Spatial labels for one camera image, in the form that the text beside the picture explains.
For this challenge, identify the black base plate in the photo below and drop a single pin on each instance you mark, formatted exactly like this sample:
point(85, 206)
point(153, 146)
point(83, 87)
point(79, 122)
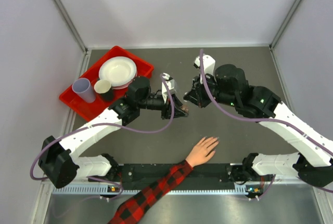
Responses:
point(131, 174)

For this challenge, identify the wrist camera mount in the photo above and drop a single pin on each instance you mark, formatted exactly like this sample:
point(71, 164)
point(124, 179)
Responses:
point(208, 64)
point(168, 84)

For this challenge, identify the red plastic tray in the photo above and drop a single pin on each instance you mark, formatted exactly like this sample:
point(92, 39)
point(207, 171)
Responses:
point(89, 111)

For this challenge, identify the nail polish bottle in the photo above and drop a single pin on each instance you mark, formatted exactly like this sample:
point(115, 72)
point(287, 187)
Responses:
point(185, 108)

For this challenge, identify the cream paper cup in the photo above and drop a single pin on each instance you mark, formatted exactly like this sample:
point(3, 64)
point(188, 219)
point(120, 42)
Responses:
point(102, 86)

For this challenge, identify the red plaid sleeve forearm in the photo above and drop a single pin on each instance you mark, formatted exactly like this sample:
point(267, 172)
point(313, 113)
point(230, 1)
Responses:
point(132, 210)

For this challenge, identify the lilac plastic cup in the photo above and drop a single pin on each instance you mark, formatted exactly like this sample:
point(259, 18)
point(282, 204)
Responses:
point(83, 88)

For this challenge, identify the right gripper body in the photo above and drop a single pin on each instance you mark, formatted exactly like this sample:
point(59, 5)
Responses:
point(204, 99)

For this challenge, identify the mannequin hand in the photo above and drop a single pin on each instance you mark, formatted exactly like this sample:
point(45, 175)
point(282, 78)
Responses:
point(202, 152)

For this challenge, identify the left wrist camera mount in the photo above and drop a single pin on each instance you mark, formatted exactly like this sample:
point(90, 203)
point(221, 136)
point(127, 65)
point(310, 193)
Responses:
point(168, 84)

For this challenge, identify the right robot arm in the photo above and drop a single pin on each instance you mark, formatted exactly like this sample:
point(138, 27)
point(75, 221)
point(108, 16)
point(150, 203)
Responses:
point(312, 163)

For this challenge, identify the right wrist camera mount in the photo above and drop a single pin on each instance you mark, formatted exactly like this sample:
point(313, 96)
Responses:
point(208, 64)

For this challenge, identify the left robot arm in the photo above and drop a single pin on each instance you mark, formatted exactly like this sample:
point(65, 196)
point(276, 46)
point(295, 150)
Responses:
point(60, 159)

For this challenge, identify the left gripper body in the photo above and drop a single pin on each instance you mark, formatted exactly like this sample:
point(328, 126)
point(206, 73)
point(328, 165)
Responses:
point(166, 109)

